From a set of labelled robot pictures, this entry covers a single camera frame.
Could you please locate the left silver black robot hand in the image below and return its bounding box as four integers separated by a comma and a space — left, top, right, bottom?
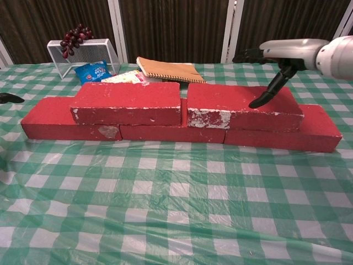
0, 93, 25, 105

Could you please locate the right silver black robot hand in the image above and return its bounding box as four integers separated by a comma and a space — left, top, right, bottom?
232, 38, 330, 109

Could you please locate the red brick with white-worn end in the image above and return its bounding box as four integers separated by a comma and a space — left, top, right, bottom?
186, 82, 305, 133

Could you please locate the red brick with chipped edges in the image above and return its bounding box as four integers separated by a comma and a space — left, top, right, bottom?
69, 82, 182, 126

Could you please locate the red brick with grey patch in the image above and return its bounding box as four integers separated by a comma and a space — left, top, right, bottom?
20, 96, 122, 141

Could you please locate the red foam brick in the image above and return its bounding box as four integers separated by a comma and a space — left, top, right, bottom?
223, 104, 343, 153
119, 98, 227, 144

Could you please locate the blue snack bag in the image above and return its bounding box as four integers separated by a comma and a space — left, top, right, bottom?
73, 61, 114, 86

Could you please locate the dark red grape bunch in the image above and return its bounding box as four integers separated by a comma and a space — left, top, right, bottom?
60, 24, 94, 59

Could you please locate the white printed snack package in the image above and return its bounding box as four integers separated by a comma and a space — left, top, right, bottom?
100, 70, 151, 85

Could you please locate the brown spiral notebook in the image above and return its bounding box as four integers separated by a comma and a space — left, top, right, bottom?
136, 56, 207, 86

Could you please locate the green white checkered tablecloth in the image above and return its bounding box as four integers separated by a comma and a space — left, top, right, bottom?
0, 62, 353, 265

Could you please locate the white partition frame post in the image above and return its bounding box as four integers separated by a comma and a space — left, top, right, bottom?
107, 0, 130, 63
220, 0, 244, 63
0, 38, 14, 69
332, 0, 353, 41

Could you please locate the white wire mesh shelf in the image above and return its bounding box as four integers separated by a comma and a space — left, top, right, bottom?
46, 38, 121, 78

